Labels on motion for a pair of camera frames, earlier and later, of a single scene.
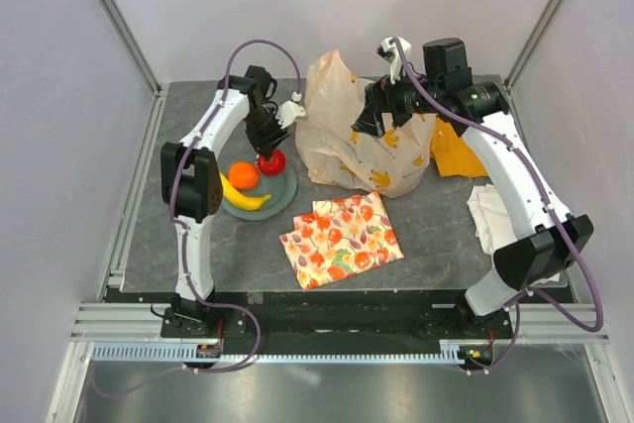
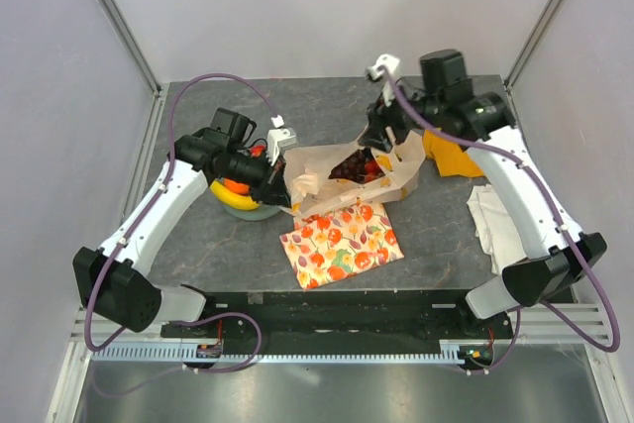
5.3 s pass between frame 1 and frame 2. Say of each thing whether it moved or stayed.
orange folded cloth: stayed
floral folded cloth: stayed
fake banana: stayed
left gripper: moved
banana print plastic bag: moved
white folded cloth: stayed
